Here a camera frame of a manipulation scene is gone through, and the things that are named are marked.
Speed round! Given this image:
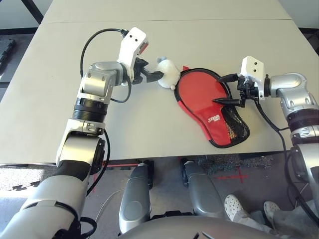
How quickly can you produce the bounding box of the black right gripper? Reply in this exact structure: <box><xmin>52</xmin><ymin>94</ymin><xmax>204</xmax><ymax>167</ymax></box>
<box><xmin>212</xmin><ymin>73</ymin><xmax>260</xmax><ymax>108</ymax></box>

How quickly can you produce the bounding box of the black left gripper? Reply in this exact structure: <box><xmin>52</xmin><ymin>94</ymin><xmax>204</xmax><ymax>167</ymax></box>
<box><xmin>132</xmin><ymin>57</ymin><xmax>165</xmax><ymax>84</ymax></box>

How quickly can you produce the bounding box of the white grey plush keychain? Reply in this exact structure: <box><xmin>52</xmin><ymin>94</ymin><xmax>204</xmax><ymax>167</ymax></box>
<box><xmin>156</xmin><ymin>56</ymin><xmax>181</xmax><ymax>90</ymax></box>

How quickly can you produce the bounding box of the red black paddle case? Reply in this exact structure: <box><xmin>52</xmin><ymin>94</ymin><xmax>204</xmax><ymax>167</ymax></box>
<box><xmin>173</xmin><ymin>65</ymin><xmax>251</xmax><ymax>149</ymax></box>

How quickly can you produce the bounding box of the dark speckled floor mat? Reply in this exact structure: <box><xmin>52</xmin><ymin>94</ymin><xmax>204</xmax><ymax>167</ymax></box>
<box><xmin>195</xmin><ymin>154</ymin><xmax>272</xmax><ymax>175</ymax></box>

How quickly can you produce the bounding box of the red floor tape cross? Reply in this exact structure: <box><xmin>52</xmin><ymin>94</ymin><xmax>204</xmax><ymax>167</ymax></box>
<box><xmin>216</xmin><ymin>166</ymin><xmax>249</xmax><ymax>185</ymax></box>

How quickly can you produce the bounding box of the red floor tape line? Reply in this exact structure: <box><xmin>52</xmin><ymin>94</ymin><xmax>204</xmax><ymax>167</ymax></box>
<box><xmin>93</xmin><ymin>161</ymin><xmax>139</xmax><ymax>194</ymax></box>

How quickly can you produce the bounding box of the grey robot right leg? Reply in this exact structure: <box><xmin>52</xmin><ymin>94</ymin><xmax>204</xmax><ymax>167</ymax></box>
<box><xmin>183</xmin><ymin>159</ymin><xmax>224</xmax><ymax>220</ymax></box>

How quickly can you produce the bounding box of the grey robot leg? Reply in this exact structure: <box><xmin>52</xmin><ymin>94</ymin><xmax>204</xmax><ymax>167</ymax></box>
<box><xmin>119</xmin><ymin>161</ymin><xmax>152</xmax><ymax>234</ymax></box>
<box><xmin>183</xmin><ymin>159</ymin><xmax>224</xmax><ymax>220</ymax></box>

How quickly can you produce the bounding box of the white perforated clog shoe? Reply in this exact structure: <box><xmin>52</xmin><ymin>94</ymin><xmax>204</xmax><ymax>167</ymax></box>
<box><xmin>224</xmin><ymin>194</ymin><xmax>247</xmax><ymax>221</ymax></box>
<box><xmin>263</xmin><ymin>201</ymin><xmax>282</xmax><ymax>220</ymax></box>

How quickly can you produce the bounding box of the grey robot left leg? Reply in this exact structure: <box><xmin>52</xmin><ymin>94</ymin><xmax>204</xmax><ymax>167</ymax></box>
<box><xmin>119</xmin><ymin>161</ymin><xmax>152</xmax><ymax>234</ymax></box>

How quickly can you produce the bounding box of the beige trouser leg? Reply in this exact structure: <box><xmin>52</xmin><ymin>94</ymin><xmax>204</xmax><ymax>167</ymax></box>
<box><xmin>231</xmin><ymin>209</ymin><xmax>272</xmax><ymax>235</ymax></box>

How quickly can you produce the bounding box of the grey robot torso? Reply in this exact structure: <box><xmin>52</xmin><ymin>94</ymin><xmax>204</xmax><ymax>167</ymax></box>
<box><xmin>119</xmin><ymin>215</ymin><xmax>275</xmax><ymax>239</ymax></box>

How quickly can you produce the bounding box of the grey trouser leg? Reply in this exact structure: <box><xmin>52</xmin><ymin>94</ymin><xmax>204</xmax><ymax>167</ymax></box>
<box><xmin>266</xmin><ymin>206</ymin><xmax>319</xmax><ymax>239</ymax></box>

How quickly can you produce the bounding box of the light speckled puzzle mat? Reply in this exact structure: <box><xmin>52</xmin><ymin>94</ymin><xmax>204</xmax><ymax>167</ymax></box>
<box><xmin>0</xmin><ymin>164</ymin><xmax>58</xmax><ymax>192</ymax></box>

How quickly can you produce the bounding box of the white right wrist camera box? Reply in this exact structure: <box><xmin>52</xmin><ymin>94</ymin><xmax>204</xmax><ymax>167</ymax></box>
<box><xmin>240</xmin><ymin>56</ymin><xmax>265</xmax><ymax>99</ymax></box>

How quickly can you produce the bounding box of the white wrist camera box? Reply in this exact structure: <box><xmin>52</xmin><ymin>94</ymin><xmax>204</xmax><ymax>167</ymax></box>
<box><xmin>116</xmin><ymin>26</ymin><xmax>150</xmax><ymax>78</ymax></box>
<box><xmin>240</xmin><ymin>56</ymin><xmax>265</xmax><ymax>99</ymax></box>

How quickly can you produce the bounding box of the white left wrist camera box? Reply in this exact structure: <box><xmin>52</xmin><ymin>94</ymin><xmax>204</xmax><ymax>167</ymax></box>
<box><xmin>116</xmin><ymin>26</ymin><xmax>150</xmax><ymax>78</ymax></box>

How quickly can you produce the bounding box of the white floor cable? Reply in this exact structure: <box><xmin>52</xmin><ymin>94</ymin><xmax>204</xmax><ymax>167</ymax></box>
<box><xmin>96</xmin><ymin>188</ymin><xmax>125</xmax><ymax>222</ymax></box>

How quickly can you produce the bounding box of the black diagonal frame beam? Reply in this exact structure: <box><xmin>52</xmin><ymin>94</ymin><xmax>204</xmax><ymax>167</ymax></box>
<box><xmin>21</xmin><ymin>0</ymin><xmax>41</xmax><ymax>25</ymax></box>

